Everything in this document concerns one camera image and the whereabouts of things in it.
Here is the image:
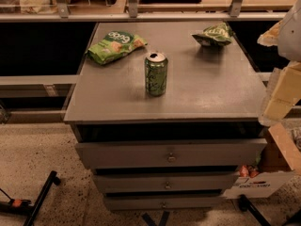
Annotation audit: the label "black stand leg right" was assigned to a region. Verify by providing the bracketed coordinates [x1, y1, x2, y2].
[238, 195, 271, 226]

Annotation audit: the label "white cardboard box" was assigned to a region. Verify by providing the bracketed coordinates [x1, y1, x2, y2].
[224, 123, 301, 199]

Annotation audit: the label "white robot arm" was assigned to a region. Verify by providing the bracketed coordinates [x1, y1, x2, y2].
[257, 0, 301, 126]

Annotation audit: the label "red snack packets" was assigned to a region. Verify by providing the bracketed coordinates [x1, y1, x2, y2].
[239, 165, 260, 178]

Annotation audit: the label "grey drawer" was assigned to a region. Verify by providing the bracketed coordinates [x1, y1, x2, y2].
[93, 172, 237, 193]
[75, 138, 266, 169]
[103, 195, 223, 211]

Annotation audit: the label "metal shelf rail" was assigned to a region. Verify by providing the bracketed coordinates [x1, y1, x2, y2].
[0, 0, 285, 23]

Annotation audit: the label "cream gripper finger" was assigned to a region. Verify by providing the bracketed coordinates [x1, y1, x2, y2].
[257, 21, 282, 47]
[263, 62, 301, 121]

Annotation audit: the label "middle grey drawer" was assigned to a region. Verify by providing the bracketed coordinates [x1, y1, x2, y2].
[93, 172, 237, 193]

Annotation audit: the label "black stand leg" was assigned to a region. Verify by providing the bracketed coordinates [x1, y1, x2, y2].
[0, 170, 61, 226]
[238, 195, 271, 226]

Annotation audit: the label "grey drawer cabinet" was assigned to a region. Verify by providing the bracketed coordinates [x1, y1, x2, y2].
[65, 22, 265, 198]

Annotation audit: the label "green jalapeno chip bag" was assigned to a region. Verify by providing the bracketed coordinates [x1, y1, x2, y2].
[192, 22, 233, 46]

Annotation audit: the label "bottom grey drawer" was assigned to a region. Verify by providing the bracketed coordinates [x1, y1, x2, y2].
[103, 195, 223, 211]

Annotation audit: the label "top grey drawer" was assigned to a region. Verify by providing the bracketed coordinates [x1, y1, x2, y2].
[75, 138, 266, 169]

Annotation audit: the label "green soda can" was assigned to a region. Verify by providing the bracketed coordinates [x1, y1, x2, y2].
[144, 52, 168, 96]

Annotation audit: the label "light green snack bag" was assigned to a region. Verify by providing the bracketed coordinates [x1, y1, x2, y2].
[87, 31, 148, 65]

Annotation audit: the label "black stand leg left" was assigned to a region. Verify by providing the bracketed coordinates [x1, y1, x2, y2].
[0, 170, 61, 226]

